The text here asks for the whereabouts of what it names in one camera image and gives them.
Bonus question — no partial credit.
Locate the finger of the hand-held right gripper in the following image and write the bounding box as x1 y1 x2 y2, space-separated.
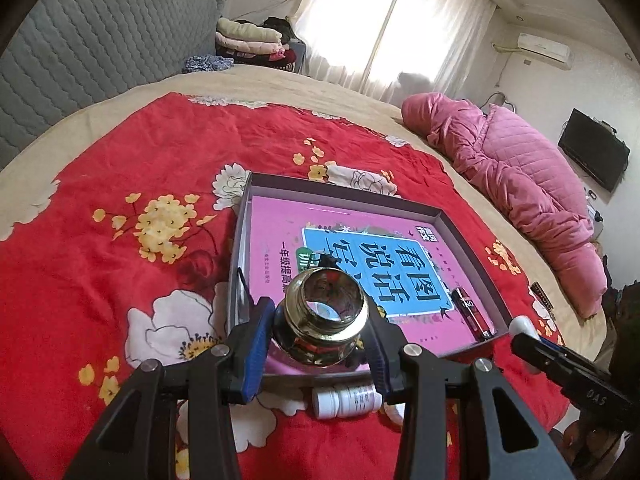
510 332 567 377
537 337 568 358

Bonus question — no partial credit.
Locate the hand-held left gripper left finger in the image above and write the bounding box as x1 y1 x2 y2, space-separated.
62 296 276 480

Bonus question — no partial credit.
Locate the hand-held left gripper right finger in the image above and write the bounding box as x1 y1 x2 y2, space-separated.
362 305 576 480

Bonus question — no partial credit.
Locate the white pill bottle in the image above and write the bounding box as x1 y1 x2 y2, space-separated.
312 382 383 420

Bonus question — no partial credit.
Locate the shiny metal jar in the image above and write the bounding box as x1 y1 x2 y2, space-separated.
272 268 371 367

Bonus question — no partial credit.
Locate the grey cardboard box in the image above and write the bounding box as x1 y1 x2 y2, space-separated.
227 172 516 378

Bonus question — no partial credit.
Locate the dark gold packet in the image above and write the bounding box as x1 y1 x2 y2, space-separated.
531 282 556 313

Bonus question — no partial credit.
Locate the pink book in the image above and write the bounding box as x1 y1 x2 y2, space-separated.
240 195 496 376

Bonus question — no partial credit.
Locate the pink quilt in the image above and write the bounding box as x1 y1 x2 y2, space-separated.
401 92 608 318

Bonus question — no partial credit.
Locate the black television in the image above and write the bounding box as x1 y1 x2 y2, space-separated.
557 108 631 192

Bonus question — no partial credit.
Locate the red floral blanket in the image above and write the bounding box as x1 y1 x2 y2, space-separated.
0 91 576 480

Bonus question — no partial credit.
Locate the beige bed sheet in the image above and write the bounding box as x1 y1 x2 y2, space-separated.
0 62 608 361

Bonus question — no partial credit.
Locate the dark patterned cloth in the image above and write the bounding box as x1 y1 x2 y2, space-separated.
184 54 236 72

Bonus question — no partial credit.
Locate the white air conditioner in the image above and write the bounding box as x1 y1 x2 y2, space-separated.
516 32 572 68

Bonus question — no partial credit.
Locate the stack of folded clothes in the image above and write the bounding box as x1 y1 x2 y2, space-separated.
215 17 306 73

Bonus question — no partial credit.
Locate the white curtain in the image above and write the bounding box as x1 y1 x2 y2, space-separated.
292 0 496 106

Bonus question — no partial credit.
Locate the grey quilted headboard cover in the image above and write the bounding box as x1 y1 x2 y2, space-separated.
0 0 226 168

